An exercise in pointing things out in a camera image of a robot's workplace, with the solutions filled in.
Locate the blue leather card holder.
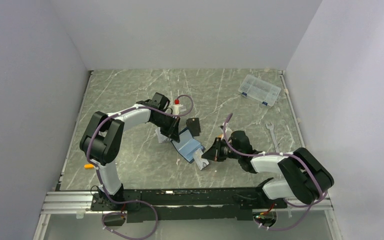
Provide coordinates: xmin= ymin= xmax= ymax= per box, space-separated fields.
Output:
xmin=171 ymin=127 xmax=204 ymax=164

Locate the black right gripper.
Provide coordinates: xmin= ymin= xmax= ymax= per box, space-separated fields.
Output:
xmin=201 ymin=137 xmax=242 ymax=162

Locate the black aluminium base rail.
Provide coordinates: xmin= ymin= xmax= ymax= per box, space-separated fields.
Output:
xmin=40 ymin=187 xmax=334 ymax=223

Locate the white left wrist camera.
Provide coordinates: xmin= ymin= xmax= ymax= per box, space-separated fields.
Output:
xmin=170 ymin=99 xmax=186 ymax=116

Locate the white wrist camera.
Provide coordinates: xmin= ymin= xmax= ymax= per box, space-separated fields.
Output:
xmin=220 ymin=123 xmax=233 ymax=139
xmin=170 ymin=99 xmax=186 ymax=116

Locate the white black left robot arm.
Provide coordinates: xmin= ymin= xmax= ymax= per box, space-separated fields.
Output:
xmin=79 ymin=92 xmax=181 ymax=210

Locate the black VIP card stack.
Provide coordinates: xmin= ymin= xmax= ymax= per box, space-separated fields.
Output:
xmin=186 ymin=117 xmax=201 ymax=137

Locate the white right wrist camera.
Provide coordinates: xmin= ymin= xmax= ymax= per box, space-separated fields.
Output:
xmin=220 ymin=123 xmax=233 ymax=139

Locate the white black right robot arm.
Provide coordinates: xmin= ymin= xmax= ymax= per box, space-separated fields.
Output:
xmin=202 ymin=130 xmax=335 ymax=208

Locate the clear plastic organizer box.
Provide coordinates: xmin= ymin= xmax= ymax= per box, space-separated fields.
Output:
xmin=238 ymin=74 xmax=281 ymax=107

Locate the silver open-end wrench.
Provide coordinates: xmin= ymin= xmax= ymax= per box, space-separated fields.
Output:
xmin=265 ymin=122 xmax=280 ymax=153

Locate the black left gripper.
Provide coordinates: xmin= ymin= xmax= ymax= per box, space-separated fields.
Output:
xmin=151 ymin=113 xmax=181 ymax=143

